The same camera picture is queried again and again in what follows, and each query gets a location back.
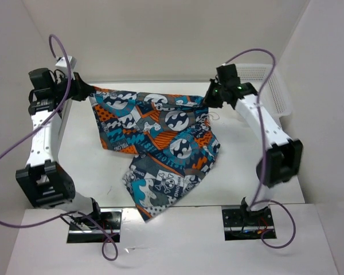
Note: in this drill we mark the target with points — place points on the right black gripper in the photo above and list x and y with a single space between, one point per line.
208 100

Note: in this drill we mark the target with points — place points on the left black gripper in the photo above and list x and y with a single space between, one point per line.
82 89

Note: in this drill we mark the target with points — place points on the colourful patterned shorts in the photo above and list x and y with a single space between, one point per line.
169 136

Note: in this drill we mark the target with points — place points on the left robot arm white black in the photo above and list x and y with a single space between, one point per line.
44 182

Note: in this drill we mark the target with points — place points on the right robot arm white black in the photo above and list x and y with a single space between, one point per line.
282 155

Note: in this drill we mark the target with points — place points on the white plastic basket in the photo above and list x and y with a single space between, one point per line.
274 96

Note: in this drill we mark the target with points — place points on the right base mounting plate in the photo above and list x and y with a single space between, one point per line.
237 227

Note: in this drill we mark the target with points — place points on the base mounting plate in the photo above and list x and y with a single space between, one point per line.
82 230
237 227

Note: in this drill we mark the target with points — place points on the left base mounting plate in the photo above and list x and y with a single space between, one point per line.
82 230

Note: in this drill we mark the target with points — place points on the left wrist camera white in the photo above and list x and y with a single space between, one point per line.
61 64

